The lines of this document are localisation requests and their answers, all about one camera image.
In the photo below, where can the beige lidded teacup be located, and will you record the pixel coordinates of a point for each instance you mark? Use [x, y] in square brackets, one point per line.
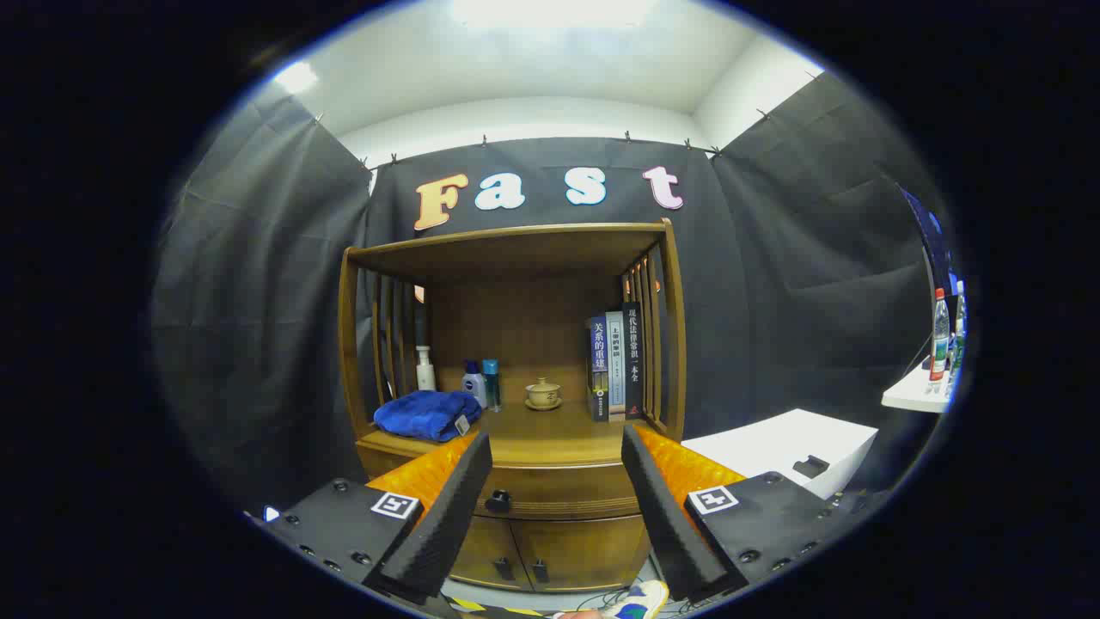
[543, 395]

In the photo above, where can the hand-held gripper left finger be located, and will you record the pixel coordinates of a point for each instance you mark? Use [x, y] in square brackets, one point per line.
[451, 516]

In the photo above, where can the white pump bottle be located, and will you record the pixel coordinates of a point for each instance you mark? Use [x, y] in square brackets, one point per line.
[425, 374]

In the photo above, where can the wooden cabinet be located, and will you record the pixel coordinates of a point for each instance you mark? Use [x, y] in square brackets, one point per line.
[533, 327]

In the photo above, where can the person's white shoe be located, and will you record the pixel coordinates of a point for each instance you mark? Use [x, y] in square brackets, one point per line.
[640, 597]

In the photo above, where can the white spine book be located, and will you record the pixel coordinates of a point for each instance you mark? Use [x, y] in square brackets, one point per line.
[615, 361]

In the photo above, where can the clear bottle with red cap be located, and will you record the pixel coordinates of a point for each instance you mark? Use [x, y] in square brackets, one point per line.
[940, 335]

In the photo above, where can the yellow black floor tape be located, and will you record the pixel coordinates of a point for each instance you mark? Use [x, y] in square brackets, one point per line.
[468, 604]

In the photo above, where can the clear blue bottle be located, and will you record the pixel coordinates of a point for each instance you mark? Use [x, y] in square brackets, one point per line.
[491, 383]

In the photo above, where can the blue towel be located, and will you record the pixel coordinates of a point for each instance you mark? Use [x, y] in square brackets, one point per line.
[421, 417]

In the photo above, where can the wooden cabinet door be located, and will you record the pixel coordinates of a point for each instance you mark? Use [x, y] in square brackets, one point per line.
[584, 550]
[485, 550]

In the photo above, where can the wooden drawer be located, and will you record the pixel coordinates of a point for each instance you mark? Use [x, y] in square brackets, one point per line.
[559, 494]

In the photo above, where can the blue board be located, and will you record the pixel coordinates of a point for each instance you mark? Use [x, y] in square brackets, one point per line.
[935, 241]

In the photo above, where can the white storage box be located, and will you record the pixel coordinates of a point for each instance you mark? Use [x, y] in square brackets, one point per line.
[773, 438]

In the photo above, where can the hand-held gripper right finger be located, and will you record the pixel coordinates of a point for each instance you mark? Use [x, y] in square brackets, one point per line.
[666, 516]

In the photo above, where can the white bottle with blue cap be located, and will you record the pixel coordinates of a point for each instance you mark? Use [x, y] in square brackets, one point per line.
[473, 387]

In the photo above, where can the black spine book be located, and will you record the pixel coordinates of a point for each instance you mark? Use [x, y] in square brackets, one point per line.
[633, 361]

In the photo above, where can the wooden countertop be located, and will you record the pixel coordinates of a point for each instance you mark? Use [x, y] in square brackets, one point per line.
[559, 430]

